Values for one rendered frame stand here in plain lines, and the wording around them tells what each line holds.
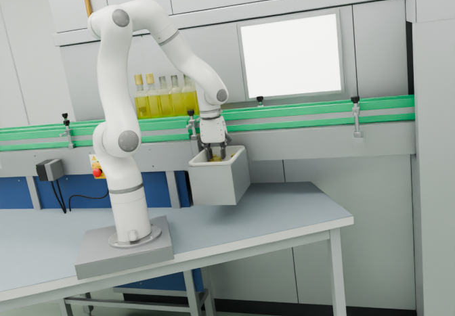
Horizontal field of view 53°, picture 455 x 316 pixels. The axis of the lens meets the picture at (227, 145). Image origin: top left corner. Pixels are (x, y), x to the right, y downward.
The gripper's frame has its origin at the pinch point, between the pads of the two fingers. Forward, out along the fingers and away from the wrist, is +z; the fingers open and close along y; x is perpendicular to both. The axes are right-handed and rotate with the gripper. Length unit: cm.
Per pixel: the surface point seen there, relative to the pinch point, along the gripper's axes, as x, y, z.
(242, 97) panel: -30.3, -3.7, -17.4
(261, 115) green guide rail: -14.5, -16.3, -11.6
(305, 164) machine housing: -34.2, -28.7, 16.6
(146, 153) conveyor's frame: -1.5, 32.5, -1.2
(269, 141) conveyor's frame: -12.8, -19.0, -0.7
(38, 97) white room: -315, 370, 6
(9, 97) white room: -314, 417, 1
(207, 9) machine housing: -33, 8, -57
